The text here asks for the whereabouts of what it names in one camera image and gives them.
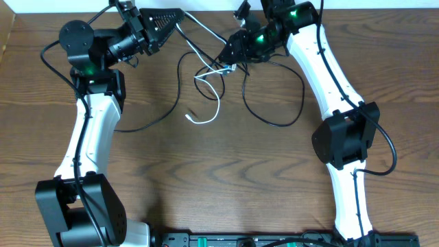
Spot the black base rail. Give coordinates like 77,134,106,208
150,231,420,247

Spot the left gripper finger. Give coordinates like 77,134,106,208
147,25,175,50
139,8,185,30

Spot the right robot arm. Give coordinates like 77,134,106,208
219,1,380,244

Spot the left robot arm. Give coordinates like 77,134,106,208
35,1,185,246

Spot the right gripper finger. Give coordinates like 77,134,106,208
223,32,242,51
218,46,240,64

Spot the white USB cable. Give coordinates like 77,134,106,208
174,12,237,125

